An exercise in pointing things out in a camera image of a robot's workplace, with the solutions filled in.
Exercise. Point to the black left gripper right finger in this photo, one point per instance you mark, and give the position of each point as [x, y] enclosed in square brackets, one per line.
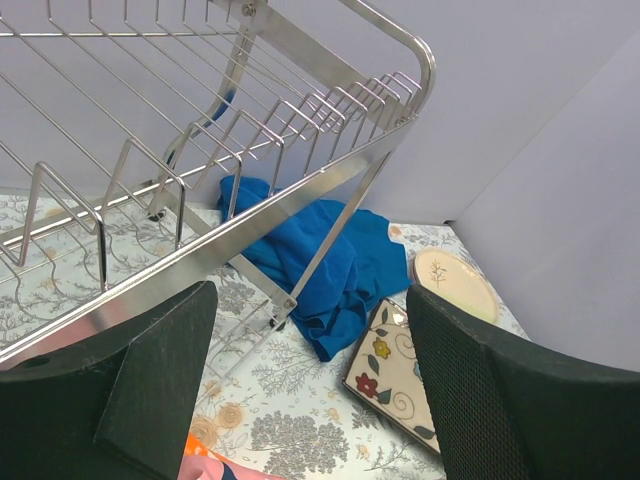
[504, 407]

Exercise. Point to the cream round plate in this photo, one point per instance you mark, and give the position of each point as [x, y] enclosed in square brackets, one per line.
[456, 281]

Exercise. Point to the square floral plate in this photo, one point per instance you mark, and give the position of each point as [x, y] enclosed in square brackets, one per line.
[384, 374]

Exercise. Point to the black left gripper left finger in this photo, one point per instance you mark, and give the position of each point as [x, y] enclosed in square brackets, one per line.
[117, 405]

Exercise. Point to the orange cloth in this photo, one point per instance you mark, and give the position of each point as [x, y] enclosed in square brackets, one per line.
[195, 447]

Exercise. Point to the pink patterned cloth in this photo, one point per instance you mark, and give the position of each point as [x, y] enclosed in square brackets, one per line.
[200, 467]

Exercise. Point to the steel dish rack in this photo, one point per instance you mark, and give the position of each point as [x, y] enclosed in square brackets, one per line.
[146, 144]

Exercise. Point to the blue cloth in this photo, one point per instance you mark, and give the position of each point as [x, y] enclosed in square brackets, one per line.
[362, 266]

